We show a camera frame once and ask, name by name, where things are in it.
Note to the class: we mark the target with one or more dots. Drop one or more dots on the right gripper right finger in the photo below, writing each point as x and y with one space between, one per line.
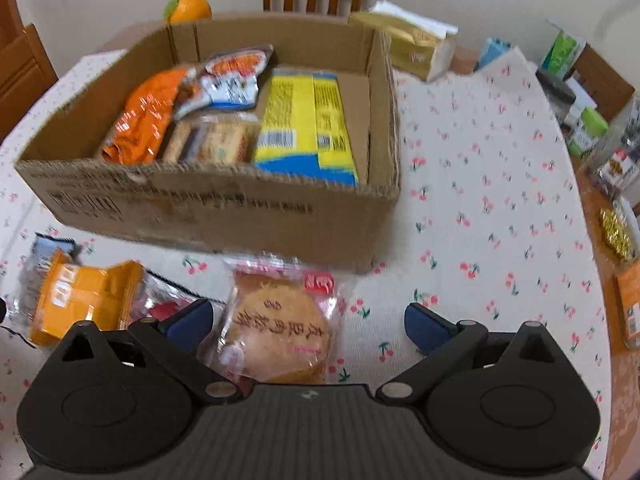
447 348

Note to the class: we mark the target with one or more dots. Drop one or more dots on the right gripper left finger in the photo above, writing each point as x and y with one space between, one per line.
172 344

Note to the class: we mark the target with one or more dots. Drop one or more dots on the black red snack packet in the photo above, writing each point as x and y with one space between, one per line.
165 302

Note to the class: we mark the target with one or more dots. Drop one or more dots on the round cake clear packet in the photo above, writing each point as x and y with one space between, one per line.
279 323

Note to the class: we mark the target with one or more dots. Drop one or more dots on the orange square snack packet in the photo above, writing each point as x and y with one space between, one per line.
71 293

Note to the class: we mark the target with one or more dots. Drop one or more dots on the grey dark snack packet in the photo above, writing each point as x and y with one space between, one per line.
34 270

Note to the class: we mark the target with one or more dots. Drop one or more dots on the orange foil snack bag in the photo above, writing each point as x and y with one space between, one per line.
140 129

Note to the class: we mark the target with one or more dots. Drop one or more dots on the yellow blue biscuit pack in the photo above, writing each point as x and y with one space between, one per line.
304 131

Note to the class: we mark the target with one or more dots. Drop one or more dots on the white blue fish snack bag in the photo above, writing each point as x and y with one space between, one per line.
227 81

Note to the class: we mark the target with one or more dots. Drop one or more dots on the cherry print tablecloth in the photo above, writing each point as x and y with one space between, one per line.
489 226

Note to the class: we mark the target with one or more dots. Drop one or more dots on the gold ornament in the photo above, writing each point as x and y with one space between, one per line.
615 234

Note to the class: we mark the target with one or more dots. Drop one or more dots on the open cardboard box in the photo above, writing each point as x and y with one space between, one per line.
229 209

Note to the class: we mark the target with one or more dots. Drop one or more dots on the glass jar with pens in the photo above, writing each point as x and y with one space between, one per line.
614 164

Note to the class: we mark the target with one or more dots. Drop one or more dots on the green lid bottle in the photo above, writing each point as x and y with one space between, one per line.
588 131

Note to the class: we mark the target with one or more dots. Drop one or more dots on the black lid glass jar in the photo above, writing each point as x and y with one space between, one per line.
560 96

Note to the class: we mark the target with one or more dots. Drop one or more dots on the gold tissue pack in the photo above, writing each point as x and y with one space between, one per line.
420 46

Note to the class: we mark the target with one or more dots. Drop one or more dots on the right wooden chair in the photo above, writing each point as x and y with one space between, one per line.
607 87

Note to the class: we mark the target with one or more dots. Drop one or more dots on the light blue box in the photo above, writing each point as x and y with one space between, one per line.
492 49

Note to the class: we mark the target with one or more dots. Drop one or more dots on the left wooden chair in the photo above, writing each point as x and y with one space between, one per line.
26 75

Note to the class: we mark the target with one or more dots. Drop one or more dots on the green white carton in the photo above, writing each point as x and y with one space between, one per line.
564 51

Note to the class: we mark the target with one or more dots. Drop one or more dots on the orange fruit with leaf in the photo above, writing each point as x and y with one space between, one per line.
182 11

